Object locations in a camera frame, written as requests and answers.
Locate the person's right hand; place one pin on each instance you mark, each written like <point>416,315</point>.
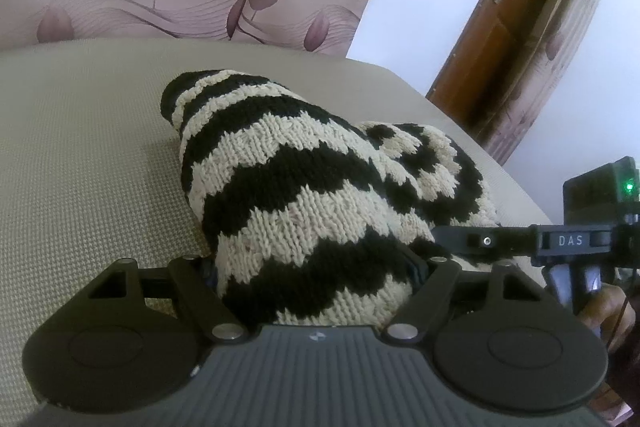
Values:
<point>611,309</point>

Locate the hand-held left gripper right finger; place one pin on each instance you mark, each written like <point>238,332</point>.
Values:
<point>432,292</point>

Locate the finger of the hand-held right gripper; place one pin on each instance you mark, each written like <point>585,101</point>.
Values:
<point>495,240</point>

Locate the grey textured mat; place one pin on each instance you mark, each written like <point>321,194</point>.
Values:
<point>90,147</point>

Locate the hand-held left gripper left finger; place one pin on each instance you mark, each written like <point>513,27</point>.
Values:
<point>200,293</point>

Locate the brown wooden door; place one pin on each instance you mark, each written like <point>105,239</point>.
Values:
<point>500,42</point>

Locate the black and cream striped knit sweater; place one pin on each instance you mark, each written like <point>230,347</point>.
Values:
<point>310,207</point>

